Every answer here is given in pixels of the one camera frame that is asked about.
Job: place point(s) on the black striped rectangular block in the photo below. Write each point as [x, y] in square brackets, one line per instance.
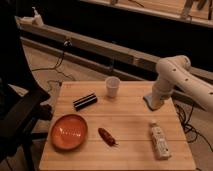
[85, 101]

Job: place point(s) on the translucent plastic cup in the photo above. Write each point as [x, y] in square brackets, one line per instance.
[112, 86]

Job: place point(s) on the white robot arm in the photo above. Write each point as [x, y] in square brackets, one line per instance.
[174, 71]

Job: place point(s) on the white pump dispenser bottle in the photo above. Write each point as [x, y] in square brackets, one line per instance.
[37, 17]

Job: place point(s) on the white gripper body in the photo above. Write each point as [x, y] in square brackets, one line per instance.
[153, 102]

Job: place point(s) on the orange plate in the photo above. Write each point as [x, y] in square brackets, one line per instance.
[69, 132]

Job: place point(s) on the red chili pepper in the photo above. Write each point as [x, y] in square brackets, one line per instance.
[107, 137]

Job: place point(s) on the black chair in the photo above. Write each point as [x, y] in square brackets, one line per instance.
[21, 96]

